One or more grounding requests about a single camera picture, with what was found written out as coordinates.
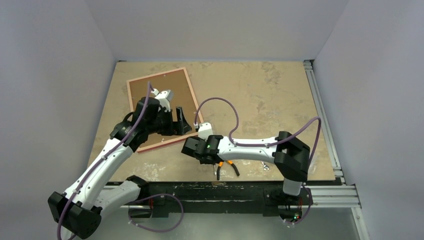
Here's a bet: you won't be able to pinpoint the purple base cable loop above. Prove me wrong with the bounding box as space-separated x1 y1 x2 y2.
127 193 185 233

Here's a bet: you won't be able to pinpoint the aluminium frame rail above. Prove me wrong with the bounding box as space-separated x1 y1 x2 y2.
303 60 361 209

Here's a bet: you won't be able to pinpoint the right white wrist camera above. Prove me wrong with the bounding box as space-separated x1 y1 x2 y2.
195 122 214 141

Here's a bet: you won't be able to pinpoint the pink picture frame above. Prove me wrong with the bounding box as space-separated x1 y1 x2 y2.
126 67 199 154

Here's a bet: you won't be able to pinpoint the silver wrench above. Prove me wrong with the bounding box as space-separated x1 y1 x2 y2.
261 161 270 171

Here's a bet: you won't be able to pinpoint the orange black pliers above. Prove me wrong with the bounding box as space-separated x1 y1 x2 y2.
215 160 240 181

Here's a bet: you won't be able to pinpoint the clear screw organizer box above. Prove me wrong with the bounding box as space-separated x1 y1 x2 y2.
308 154 317 175

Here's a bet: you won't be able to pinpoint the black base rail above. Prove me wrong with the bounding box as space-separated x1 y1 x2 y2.
128 180 314 223

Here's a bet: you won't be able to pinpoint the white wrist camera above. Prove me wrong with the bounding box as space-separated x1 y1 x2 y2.
195 122 214 141
151 88 174 110

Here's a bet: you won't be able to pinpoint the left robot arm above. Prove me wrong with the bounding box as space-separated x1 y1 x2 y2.
47 96 192 240

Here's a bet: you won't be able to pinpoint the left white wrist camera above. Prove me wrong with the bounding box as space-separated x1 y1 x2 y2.
151 88 174 110

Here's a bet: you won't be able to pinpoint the yellow handled screwdriver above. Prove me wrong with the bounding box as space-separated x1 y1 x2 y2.
213 164 219 177

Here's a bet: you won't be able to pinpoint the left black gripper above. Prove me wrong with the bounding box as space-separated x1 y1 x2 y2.
146 106 191 136

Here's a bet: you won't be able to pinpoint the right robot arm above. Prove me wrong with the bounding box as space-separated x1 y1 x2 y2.
181 131 318 206

